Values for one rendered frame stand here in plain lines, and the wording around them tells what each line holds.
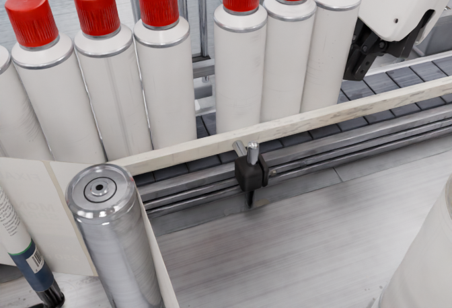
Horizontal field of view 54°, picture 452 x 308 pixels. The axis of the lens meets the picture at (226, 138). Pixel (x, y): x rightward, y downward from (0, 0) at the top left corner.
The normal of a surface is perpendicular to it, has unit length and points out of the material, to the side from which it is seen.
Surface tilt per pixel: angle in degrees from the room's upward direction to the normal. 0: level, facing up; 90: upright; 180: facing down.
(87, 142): 90
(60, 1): 0
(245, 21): 42
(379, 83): 0
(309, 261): 0
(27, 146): 90
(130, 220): 90
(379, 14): 69
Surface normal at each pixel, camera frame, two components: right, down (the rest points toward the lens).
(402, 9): -0.84, 0.04
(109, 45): 0.26, -0.07
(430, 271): -0.98, 0.17
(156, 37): -0.08, 0.02
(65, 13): 0.00, -0.70
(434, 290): -0.90, 0.33
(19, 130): 0.72, 0.50
